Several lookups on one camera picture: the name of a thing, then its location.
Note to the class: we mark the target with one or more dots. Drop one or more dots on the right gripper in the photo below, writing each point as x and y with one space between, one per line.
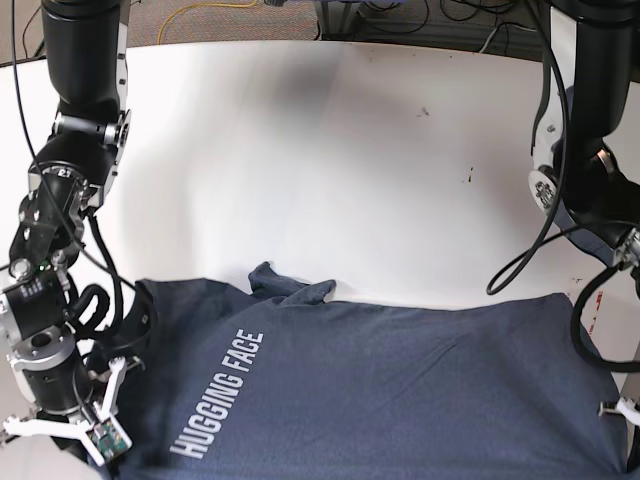
69 400

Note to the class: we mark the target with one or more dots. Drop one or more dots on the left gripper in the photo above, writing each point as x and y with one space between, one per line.
628 408

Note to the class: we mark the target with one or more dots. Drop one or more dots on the dark blue t-shirt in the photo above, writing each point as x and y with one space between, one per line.
282 383

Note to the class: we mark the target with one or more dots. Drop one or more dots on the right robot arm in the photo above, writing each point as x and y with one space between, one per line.
70 348

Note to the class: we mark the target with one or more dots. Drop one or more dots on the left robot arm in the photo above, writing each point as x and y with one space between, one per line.
576 179

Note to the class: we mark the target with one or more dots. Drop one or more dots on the red tape rectangle marking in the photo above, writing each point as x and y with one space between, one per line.
591 310

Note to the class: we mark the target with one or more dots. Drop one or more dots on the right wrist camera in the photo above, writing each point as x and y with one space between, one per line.
109 440

